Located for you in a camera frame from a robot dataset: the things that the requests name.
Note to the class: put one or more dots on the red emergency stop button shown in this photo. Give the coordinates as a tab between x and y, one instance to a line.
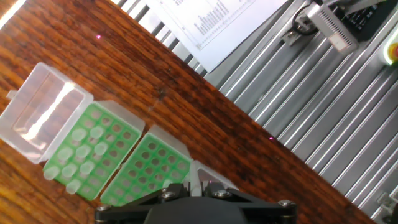
392	53

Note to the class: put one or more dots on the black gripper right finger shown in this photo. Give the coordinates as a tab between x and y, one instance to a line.
264	208

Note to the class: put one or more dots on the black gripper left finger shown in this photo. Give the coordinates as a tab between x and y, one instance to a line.
133	206

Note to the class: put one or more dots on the printed white paper sheet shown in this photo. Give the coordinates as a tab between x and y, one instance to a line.
217	31

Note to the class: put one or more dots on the brown wooden board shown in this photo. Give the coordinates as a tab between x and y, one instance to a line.
186	93

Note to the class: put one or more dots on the black keyboard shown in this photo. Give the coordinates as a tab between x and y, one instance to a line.
367	18

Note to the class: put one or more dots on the clear box with green rack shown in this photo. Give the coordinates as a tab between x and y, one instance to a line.
168	137
122	115

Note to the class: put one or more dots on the aluminium camera bracket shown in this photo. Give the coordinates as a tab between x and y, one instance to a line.
290	35

